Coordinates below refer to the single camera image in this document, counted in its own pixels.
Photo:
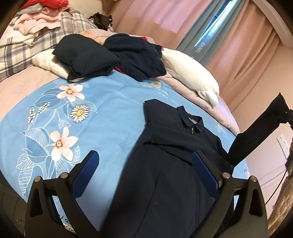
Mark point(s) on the pale pink quilt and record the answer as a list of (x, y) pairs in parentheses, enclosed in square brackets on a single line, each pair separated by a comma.
[(220, 112)]

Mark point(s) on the red puffer jacket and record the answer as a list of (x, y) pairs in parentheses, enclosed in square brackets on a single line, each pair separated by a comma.
[(47, 3)]

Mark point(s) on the navy collared zip jacket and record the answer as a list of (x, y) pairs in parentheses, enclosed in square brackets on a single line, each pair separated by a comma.
[(159, 193)]

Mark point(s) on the white wall socket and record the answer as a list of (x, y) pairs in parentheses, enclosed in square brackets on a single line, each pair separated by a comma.
[(284, 145)]

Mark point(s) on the beige padded headboard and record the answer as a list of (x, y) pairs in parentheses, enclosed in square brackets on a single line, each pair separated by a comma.
[(86, 7)]

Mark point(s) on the crumpled navy garment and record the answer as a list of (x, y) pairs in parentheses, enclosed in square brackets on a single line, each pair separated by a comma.
[(139, 58)]

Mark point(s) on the red garment under navy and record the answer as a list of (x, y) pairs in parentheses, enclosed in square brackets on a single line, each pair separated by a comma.
[(118, 69)]

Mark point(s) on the pink curtain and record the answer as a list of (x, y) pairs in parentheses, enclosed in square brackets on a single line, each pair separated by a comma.
[(237, 64)]

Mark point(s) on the black garment by headboard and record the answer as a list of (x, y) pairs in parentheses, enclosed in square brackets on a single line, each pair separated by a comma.
[(101, 21)]

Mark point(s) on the light blue floral bedsheet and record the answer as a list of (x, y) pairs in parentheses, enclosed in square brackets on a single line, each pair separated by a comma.
[(49, 125)]

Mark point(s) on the grey plaid blanket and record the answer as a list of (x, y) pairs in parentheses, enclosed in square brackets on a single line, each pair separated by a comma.
[(17, 57)]

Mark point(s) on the pink clothes pile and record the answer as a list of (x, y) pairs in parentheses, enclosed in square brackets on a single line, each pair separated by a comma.
[(26, 27)]

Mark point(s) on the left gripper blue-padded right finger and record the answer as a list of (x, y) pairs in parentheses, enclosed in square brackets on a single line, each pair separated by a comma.
[(239, 208)]

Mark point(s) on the folded dark navy garment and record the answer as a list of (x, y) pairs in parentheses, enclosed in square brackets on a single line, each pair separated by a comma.
[(82, 57)]

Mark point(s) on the white fluffy pillow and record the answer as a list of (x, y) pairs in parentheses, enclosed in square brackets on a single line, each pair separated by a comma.
[(191, 74)]

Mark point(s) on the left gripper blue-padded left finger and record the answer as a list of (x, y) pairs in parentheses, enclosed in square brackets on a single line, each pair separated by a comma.
[(42, 218)]

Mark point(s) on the cream folded blanket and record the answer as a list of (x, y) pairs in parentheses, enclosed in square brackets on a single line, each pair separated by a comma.
[(48, 61)]

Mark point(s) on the blue-grey lettered curtain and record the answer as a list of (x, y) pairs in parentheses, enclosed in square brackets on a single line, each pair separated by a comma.
[(208, 32)]

